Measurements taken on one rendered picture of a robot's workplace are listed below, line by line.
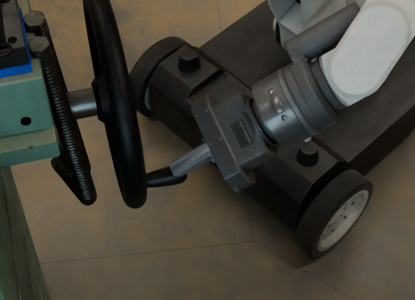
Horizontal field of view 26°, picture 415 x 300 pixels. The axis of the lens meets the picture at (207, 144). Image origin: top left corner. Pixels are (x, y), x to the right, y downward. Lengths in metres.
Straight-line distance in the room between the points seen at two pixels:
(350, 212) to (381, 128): 0.19
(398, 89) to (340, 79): 1.04
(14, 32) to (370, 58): 0.39
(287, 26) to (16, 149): 0.95
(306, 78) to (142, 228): 1.03
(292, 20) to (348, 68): 0.89
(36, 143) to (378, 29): 0.41
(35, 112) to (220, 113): 0.22
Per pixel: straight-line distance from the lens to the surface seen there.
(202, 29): 2.36
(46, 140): 1.05
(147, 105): 2.09
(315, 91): 1.03
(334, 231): 1.96
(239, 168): 1.06
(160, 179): 1.12
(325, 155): 1.85
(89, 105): 1.14
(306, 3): 1.72
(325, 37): 1.05
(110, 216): 2.02
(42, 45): 1.01
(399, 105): 2.02
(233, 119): 1.07
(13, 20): 1.00
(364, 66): 1.01
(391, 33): 1.00
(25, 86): 1.00
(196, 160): 1.09
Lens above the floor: 1.70
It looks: 53 degrees down
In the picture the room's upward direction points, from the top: straight up
